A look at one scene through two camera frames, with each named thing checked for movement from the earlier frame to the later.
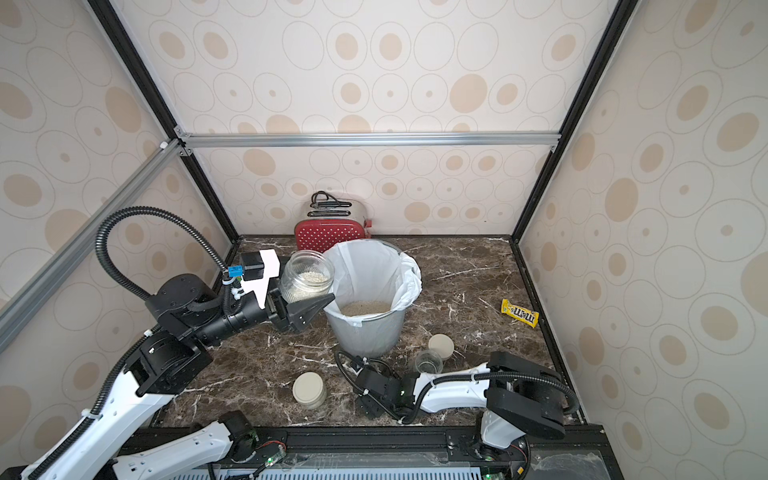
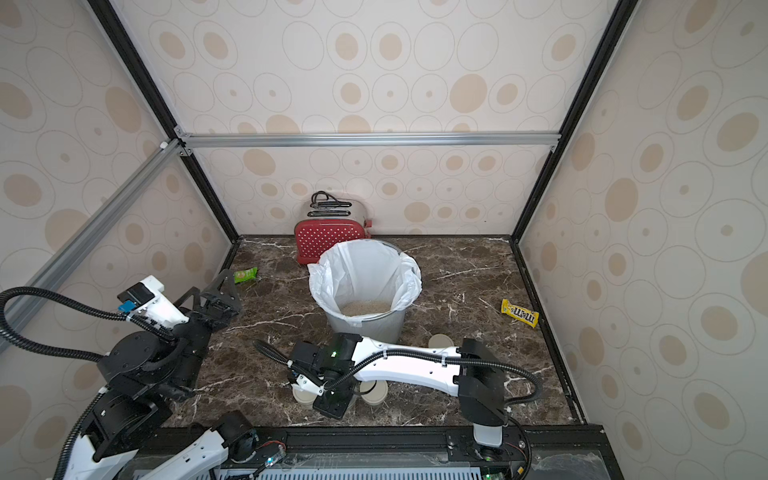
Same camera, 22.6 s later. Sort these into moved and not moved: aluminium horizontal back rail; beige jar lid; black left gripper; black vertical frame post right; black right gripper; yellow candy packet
Moved: black left gripper; black right gripper
Not moved: beige jar lid; aluminium horizontal back rail; yellow candy packet; black vertical frame post right
